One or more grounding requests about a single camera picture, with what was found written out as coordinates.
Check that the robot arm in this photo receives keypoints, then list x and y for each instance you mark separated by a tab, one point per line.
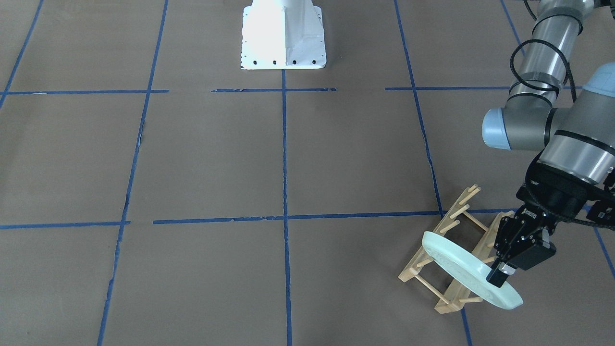
571	131

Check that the wooden dish rack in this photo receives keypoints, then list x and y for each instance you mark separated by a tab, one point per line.
456	296

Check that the light green ceramic plate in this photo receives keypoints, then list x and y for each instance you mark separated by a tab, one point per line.
470	271

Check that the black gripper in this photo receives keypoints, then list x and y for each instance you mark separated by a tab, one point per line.
549	191

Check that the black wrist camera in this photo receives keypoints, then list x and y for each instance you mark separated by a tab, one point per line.
602	212

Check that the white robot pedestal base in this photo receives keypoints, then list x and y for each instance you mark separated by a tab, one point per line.
282	35

